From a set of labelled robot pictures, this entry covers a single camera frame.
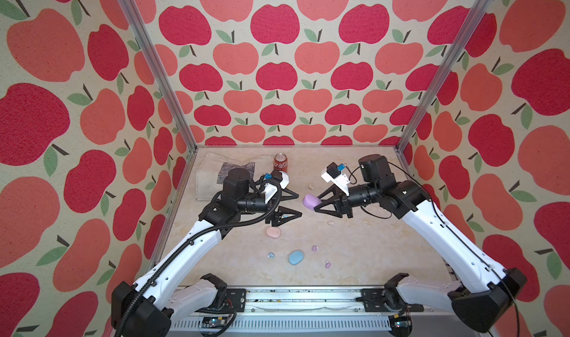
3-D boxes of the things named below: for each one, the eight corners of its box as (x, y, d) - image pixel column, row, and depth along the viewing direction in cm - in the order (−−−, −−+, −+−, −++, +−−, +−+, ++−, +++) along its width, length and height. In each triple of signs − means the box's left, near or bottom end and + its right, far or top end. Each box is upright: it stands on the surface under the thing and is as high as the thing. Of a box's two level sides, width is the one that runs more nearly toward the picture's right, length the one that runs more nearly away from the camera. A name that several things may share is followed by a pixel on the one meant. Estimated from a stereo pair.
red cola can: (274, 178, 111) (274, 163, 102) (275, 168, 115) (274, 153, 106) (287, 178, 111) (287, 163, 102) (287, 168, 115) (287, 153, 106)
